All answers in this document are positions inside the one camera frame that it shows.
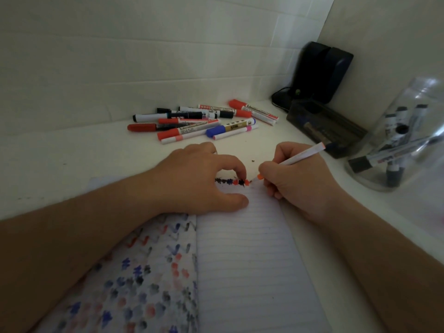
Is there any person's left hand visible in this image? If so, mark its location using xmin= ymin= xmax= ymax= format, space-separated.
xmin=150 ymin=142 xmax=250 ymax=216

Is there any person's right hand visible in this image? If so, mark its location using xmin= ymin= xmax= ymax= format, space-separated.
xmin=258 ymin=142 xmax=345 ymax=223

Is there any white orange-tipped marker pen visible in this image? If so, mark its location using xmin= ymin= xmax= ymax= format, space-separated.
xmin=257 ymin=142 xmax=327 ymax=181

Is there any lined notebook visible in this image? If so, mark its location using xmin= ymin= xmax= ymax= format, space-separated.
xmin=35 ymin=176 xmax=333 ymax=333

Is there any person's left forearm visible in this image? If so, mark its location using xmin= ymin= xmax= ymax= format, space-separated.
xmin=0 ymin=169 xmax=164 ymax=333

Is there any person's right forearm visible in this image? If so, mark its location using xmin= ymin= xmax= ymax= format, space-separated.
xmin=321 ymin=189 xmax=444 ymax=333

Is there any dark marker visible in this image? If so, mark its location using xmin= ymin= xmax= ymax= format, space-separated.
xmin=302 ymin=122 xmax=343 ymax=151

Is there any dark translucent pencil case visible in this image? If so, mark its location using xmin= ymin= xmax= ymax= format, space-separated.
xmin=286 ymin=98 xmax=368 ymax=159

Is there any pile of assorted markers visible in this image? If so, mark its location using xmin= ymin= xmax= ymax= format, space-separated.
xmin=126 ymin=99 xmax=280 ymax=145

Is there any black speaker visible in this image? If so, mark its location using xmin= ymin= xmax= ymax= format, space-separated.
xmin=291 ymin=41 xmax=332 ymax=101
xmin=321 ymin=47 xmax=355 ymax=105

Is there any black-capped whiteboard marker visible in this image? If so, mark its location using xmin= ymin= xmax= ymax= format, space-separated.
xmin=348 ymin=134 xmax=444 ymax=174
xmin=405 ymin=104 xmax=429 ymax=147
xmin=383 ymin=114 xmax=398 ymax=140
xmin=386 ymin=107 xmax=409 ymax=188

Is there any clear plastic jar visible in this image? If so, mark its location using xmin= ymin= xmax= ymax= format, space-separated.
xmin=344 ymin=77 xmax=444 ymax=192

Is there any black cable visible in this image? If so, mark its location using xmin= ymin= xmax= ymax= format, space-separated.
xmin=271 ymin=86 xmax=295 ymax=112

